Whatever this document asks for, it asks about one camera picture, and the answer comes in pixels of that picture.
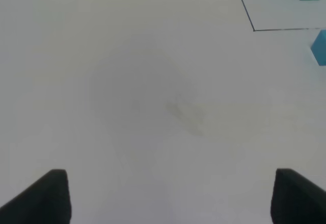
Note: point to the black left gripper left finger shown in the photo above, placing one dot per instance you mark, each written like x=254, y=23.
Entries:
x=46, y=201

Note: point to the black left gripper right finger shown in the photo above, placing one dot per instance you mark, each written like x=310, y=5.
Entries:
x=296, y=199

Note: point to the blue cube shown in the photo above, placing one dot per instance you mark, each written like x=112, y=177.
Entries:
x=318, y=48

